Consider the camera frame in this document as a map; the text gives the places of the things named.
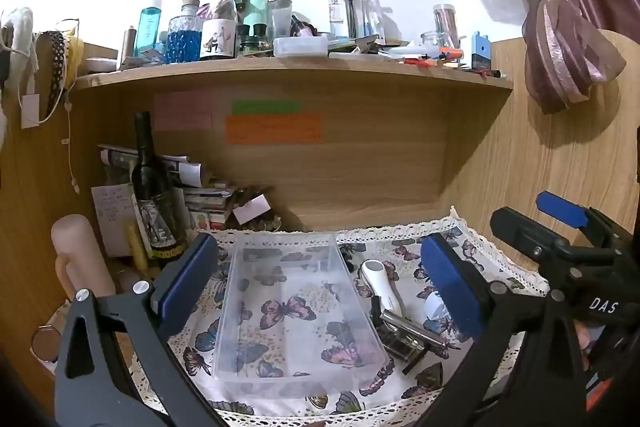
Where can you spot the pale pink paper slip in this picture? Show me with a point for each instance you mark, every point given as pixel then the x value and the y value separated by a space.
pixel 251 209

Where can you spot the pink curtain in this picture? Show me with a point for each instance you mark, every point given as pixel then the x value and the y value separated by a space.
pixel 565 32

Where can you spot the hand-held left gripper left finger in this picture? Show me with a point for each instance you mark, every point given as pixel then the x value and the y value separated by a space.
pixel 185 277

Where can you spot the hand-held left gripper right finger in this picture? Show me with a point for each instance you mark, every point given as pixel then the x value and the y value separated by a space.
pixel 450 287

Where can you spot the butterfly print lace cloth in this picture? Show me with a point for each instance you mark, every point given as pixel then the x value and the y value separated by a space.
pixel 310 399

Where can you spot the stack of papers and booklets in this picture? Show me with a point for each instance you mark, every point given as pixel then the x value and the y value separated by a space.
pixel 200 197

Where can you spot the small clear plastic box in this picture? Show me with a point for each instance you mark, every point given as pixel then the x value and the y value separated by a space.
pixel 300 47

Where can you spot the dark patterned headband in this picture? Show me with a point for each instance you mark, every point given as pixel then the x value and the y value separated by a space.
pixel 57 72

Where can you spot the orange pen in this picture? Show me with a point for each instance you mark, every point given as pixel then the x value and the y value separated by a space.
pixel 450 54

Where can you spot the green sticky note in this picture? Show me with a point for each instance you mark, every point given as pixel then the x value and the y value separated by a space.
pixel 266 107

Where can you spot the cream lip balm tube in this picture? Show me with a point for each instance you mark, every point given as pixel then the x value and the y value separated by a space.
pixel 137 249

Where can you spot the toothbrush package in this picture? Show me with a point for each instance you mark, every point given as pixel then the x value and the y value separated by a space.
pixel 352 12

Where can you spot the teal liquid bottle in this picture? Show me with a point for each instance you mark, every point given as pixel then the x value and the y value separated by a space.
pixel 149 29

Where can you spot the white charger plug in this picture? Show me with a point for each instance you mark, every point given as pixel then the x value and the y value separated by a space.
pixel 30 111

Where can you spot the blue glass bottle with cork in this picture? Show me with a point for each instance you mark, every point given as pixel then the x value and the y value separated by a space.
pixel 184 39

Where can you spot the small round mirror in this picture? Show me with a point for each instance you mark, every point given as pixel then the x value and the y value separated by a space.
pixel 46 343

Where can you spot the pink sticky note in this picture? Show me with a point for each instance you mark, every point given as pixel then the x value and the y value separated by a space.
pixel 183 110

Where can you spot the wooden shelf board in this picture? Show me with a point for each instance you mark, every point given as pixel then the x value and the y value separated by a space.
pixel 280 71

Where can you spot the clear plastic bin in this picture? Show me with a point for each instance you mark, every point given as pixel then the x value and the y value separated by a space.
pixel 295 307

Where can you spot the blue plastic block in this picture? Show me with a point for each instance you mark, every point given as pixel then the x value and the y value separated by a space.
pixel 480 52

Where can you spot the pale pink tumbler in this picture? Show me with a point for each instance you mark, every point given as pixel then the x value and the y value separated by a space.
pixel 80 257

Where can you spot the silver glass jar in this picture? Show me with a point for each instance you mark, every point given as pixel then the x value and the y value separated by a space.
pixel 446 27

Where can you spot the orange sticky note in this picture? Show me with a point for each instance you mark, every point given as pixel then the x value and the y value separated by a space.
pixel 274 128

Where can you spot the brown tube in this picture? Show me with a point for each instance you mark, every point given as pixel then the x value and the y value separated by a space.
pixel 129 49

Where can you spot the clear bottle with silver cap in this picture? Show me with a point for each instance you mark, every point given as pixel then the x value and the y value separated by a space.
pixel 280 17

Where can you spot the white fluffy headband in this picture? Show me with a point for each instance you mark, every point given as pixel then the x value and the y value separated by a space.
pixel 20 37

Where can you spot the green pump bottle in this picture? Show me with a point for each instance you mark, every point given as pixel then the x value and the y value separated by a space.
pixel 257 4

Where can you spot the dark wine bottle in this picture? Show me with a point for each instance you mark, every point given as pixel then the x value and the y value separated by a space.
pixel 155 202

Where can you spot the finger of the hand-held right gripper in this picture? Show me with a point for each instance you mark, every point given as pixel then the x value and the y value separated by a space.
pixel 560 207
pixel 525 232

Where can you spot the white handheld lint remover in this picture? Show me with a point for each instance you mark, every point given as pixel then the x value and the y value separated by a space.
pixel 382 287

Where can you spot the tall clear labelled bottle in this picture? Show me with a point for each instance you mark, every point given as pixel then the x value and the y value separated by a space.
pixel 220 32

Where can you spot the black gold cylindrical tube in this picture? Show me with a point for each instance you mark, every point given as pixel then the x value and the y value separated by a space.
pixel 412 329

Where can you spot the white handwritten note sheet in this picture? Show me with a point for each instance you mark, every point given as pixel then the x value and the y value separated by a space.
pixel 112 222

